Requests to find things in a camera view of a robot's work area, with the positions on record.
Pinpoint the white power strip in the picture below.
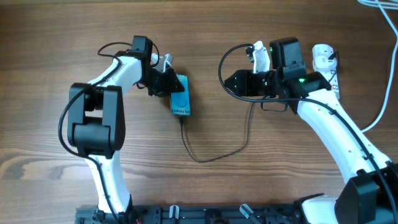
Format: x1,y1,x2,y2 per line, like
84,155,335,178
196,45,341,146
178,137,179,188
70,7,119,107
312,44,340,100

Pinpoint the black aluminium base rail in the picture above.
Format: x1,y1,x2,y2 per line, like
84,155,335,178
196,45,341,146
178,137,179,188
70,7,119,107
75,204,307,224

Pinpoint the white power strip cord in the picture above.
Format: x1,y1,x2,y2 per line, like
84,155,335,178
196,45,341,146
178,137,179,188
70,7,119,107
357,0,398,134

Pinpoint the blue Galaxy smartphone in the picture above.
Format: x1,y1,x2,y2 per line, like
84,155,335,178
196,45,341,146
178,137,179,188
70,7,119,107
170,74,191,116

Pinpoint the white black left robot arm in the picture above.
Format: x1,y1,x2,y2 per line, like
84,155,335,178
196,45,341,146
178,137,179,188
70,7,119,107
60,35,191,223

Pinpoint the white charger plug adapter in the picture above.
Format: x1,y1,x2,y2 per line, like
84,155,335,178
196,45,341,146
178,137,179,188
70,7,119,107
313,55,337,72

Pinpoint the black charger cable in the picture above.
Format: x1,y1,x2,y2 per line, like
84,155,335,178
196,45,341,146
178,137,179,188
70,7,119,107
179,49,340,164

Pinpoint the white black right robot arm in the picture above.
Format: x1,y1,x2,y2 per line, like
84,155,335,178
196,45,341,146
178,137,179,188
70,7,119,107
221,37,397,223

